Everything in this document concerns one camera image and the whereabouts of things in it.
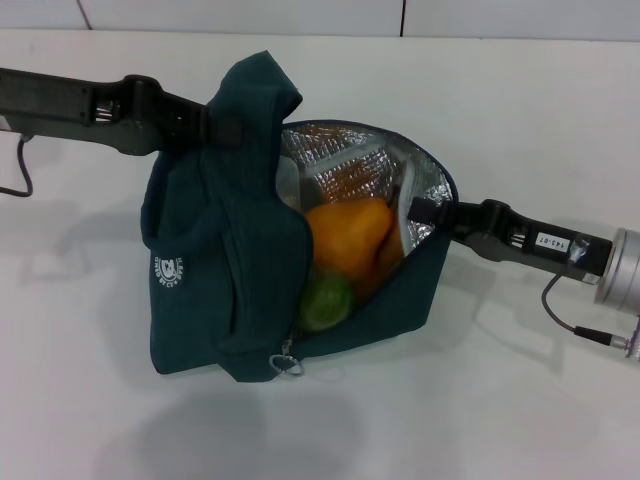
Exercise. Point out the clear blue-rimmed food container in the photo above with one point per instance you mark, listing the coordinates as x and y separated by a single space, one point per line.
289 180

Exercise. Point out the dark teal insulated lunch bag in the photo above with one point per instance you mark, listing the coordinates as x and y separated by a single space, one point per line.
200 225

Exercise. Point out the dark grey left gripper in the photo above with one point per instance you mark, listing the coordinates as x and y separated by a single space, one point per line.
65 105

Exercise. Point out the green cucumber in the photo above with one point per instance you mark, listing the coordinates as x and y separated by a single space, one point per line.
325 302

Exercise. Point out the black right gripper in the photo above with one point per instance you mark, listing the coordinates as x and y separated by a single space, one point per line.
540 245

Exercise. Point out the orange pear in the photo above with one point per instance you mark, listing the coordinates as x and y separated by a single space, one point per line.
345 235

